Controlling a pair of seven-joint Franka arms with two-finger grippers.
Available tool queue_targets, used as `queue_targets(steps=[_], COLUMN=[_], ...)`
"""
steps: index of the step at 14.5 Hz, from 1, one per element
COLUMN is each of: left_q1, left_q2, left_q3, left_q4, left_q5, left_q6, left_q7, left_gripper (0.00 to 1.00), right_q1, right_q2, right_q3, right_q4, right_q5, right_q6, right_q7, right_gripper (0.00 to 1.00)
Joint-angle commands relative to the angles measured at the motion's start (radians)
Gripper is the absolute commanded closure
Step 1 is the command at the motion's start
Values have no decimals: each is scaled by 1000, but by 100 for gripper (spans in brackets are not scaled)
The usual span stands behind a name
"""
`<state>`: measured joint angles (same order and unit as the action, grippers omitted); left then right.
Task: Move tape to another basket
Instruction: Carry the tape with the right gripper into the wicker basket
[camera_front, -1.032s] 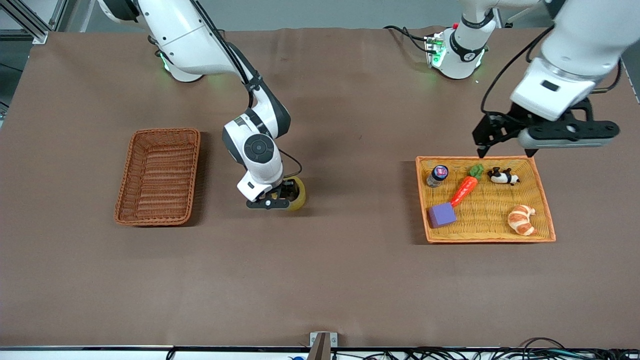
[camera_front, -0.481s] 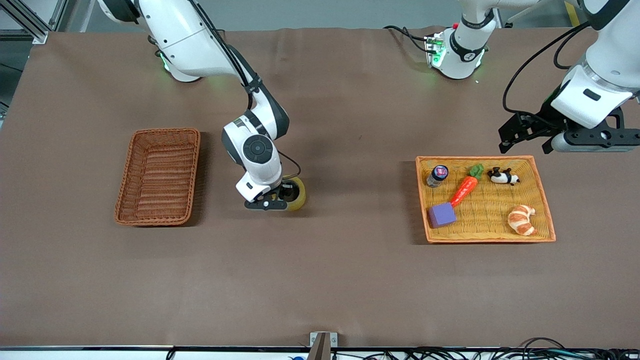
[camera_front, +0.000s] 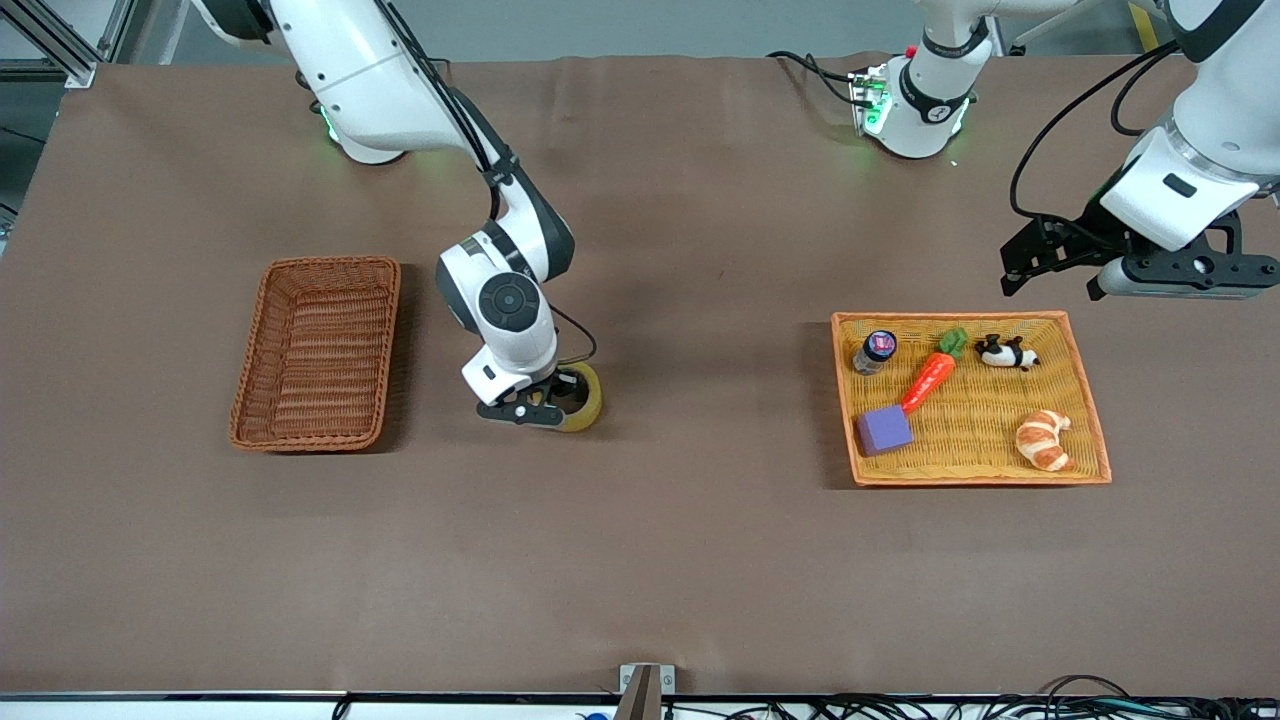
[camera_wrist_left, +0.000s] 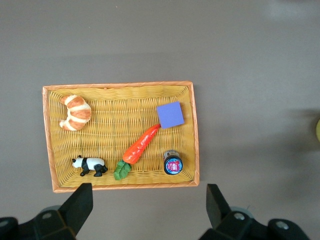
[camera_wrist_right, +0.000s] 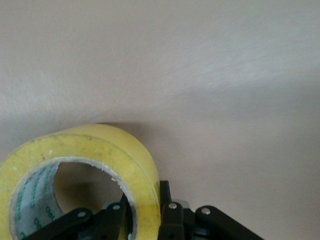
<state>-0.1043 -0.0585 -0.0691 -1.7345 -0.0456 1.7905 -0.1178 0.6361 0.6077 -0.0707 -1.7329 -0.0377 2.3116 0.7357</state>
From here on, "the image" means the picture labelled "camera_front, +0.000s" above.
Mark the orange wicker tray basket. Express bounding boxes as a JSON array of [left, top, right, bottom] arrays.
[[830, 310, 1113, 488]]

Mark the purple foam cube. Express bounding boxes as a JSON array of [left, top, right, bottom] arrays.
[[856, 404, 915, 458]]

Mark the black cable bundle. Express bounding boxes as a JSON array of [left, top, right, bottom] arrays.
[[665, 674, 1280, 720]]

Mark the left base connector box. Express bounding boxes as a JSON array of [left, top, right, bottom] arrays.
[[849, 68, 893, 138]]

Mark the small dark-capped bottle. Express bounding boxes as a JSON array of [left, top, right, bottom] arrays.
[[852, 330, 899, 377]]

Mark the clear yellowish tape roll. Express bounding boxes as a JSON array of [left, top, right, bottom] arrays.
[[545, 361, 605, 434]]

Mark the toy croissant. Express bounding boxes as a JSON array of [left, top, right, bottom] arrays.
[[1015, 409, 1074, 473]]

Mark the brown wicker basket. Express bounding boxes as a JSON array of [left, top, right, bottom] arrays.
[[228, 256, 402, 454]]

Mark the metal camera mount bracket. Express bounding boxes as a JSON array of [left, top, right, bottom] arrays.
[[613, 662, 677, 720]]

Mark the black white panda toy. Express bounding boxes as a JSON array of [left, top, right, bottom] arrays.
[[975, 334, 1041, 373]]

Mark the orange toy carrot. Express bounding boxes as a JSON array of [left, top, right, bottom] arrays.
[[900, 327, 969, 416]]

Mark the aluminium frame post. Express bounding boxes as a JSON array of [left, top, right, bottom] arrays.
[[0, 0, 101, 89]]

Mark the black left arm wrist cable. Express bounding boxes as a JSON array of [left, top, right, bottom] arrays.
[[1009, 38, 1183, 223]]

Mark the black left base cable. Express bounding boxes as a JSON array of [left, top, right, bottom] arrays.
[[766, 50, 863, 107]]

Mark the brown table cloth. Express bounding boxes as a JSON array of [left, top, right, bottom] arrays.
[[0, 52, 1280, 698]]

